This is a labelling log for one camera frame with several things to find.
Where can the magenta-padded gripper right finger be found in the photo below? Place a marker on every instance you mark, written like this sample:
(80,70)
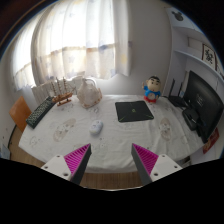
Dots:
(163,165)

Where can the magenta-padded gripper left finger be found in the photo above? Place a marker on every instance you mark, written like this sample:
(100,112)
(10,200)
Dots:
(58,165)

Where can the white cartoon-print computer mouse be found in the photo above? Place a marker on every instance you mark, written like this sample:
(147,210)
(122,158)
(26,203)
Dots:
(96,127)

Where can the black mouse pad green lines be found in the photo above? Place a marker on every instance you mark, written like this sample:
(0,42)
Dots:
(133,111)

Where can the white printed tablecloth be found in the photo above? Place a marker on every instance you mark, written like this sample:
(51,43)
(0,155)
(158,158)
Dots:
(120,143)

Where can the red flat packet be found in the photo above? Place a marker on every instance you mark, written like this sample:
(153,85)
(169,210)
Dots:
(210,140)

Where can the small black box device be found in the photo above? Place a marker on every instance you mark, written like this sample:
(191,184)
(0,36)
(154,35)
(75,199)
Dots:
(190,119)

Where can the black computer keyboard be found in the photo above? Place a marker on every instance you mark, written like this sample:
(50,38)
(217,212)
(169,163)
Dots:
(40,112)

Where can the black router with antennas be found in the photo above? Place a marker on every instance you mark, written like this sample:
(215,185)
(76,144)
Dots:
(176,100)

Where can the wooden model sailing ship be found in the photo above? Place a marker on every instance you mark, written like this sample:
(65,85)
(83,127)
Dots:
(62,97)

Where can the black computer monitor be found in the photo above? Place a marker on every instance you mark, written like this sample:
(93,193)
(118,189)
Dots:
(203,103)

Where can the cartoon boy figurine clock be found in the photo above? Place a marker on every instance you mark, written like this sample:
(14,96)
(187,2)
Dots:
(153,88)

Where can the large white conch shell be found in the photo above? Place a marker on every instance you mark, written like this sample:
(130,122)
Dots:
(88,93)

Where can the white star-print curtain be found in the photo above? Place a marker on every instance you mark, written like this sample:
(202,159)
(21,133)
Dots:
(76,40)

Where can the white metal rail frame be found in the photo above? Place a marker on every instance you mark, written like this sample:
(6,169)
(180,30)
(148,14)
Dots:
(40,90)

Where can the white wall shelf unit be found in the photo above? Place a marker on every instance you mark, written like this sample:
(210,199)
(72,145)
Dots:
(186,43)

